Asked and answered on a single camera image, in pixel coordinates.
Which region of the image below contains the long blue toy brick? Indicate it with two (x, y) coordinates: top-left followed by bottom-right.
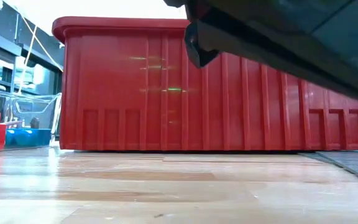
(5, 128), (52, 147)

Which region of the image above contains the pale cord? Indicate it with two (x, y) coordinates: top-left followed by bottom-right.
(16, 14), (64, 95)

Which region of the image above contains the large red plastic bin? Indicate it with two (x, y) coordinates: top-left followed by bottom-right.
(52, 16), (358, 152)

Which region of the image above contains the clear plastic tray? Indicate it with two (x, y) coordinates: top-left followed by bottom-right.
(0, 88), (62, 151)

